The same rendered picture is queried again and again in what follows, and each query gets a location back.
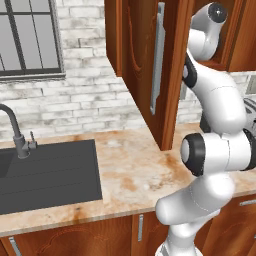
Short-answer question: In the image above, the open wooden cabinet door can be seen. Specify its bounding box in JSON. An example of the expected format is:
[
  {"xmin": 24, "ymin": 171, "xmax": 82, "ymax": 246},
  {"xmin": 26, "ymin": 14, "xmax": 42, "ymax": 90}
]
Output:
[{"xmin": 121, "ymin": 0, "xmax": 195, "ymax": 152}]

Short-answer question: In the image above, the dark grey sink basin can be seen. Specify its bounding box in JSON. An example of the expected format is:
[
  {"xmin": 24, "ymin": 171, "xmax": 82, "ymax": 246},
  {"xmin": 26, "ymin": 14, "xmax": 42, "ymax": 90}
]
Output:
[{"xmin": 0, "ymin": 138, "xmax": 104, "ymax": 216}]

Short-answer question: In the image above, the wooden base cupboard door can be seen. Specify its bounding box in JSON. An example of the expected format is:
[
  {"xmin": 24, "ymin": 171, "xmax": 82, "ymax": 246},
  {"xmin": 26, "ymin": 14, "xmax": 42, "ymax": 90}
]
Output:
[
  {"xmin": 130, "ymin": 211, "xmax": 213, "ymax": 256},
  {"xmin": 0, "ymin": 215, "xmax": 134, "ymax": 256}
]

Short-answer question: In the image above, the dark grey tap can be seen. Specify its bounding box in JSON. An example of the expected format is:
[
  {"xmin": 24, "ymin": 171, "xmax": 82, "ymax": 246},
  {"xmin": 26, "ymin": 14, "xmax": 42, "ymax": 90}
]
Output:
[{"xmin": 0, "ymin": 103, "xmax": 39, "ymax": 160}]

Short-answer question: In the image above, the grey framed window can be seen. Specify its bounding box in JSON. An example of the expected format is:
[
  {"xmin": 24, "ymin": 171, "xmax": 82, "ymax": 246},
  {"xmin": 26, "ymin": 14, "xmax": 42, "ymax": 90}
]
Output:
[{"xmin": 0, "ymin": 0, "xmax": 67, "ymax": 83}]

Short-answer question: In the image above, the wooden drawer front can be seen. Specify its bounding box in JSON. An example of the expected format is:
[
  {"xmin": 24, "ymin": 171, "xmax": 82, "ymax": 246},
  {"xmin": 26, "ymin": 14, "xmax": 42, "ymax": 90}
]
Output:
[{"xmin": 201, "ymin": 193, "xmax": 256, "ymax": 256}]

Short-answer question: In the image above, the long silver door handle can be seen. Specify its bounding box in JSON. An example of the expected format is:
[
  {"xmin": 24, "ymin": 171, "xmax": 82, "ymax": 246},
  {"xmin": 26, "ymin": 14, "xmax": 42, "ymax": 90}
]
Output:
[{"xmin": 149, "ymin": 1, "xmax": 167, "ymax": 116}]

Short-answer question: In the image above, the short silver cupboard handle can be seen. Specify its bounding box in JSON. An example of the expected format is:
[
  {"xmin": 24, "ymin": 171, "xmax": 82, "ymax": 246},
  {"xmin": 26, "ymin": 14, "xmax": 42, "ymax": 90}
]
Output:
[
  {"xmin": 137, "ymin": 213, "xmax": 145, "ymax": 243},
  {"xmin": 8, "ymin": 236, "xmax": 23, "ymax": 256}
]

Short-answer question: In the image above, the grey wall socket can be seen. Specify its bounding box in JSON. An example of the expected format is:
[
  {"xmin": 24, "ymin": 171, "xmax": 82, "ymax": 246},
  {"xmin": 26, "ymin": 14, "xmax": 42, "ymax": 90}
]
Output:
[{"xmin": 245, "ymin": 74, "xmax": 256, "ymax": 96}]

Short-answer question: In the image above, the short silver drawer handle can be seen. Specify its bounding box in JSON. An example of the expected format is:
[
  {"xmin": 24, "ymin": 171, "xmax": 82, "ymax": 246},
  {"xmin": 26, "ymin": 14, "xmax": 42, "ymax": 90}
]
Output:
[{"xmin": 238, "ymin": 198, "xmax": 256, "ymax": 207}]

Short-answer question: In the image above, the wooden wall cabinet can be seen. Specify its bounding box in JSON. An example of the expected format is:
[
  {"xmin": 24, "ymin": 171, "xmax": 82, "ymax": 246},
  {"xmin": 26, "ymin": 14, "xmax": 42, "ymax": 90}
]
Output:
[{"xmin": 104, "ymin": 0, "xmax": 256, "ymax": 78}]

